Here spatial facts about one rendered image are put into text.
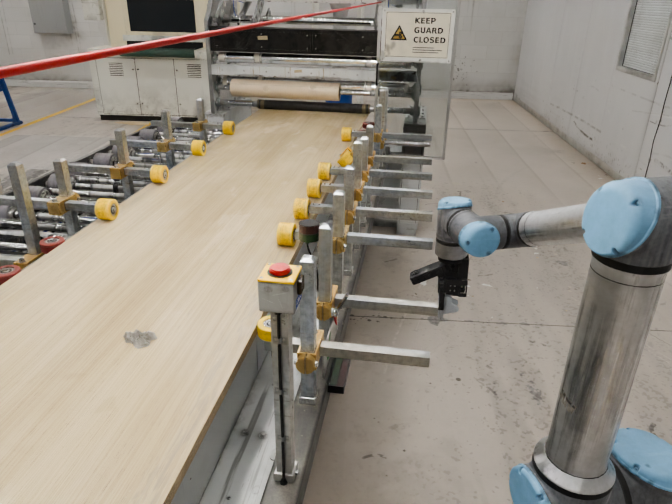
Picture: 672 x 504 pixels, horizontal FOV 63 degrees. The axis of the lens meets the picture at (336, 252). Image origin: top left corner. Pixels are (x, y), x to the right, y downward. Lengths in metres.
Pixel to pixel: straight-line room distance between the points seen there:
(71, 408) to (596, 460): 1.04
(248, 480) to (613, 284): 0.95
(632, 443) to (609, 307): 0.43
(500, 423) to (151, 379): 1.69
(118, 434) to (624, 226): 0.98
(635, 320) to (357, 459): 1.58
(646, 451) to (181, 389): 0.98
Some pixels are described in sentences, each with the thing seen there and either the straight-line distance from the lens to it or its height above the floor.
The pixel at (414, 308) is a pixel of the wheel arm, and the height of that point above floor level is 0.85.
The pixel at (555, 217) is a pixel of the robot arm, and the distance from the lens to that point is 1.32.
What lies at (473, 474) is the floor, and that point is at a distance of 2.38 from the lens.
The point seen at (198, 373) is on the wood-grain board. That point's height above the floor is 0.90.
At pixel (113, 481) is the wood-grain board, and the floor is 0.90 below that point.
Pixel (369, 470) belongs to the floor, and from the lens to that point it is 2.33.
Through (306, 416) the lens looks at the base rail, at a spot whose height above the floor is 0.70.
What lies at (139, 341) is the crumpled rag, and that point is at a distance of 1.46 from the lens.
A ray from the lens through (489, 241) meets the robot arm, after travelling 1.41.
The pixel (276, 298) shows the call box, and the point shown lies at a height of 1.18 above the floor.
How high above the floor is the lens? 1.70
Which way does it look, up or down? 25 degrees down
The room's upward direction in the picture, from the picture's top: 1 degrees clockwise
